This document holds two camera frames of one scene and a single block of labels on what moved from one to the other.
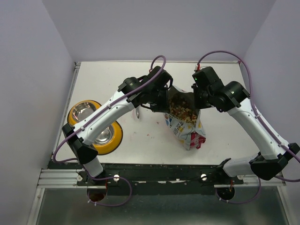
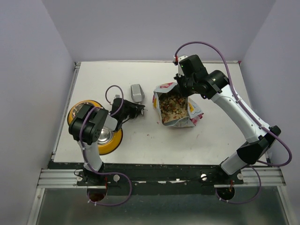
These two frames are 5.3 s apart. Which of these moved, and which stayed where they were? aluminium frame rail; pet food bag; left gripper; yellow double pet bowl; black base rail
Moved: left gripper; pet food bag
Stayed: yellow double pet bowl; black base rail; aluminium frame rail
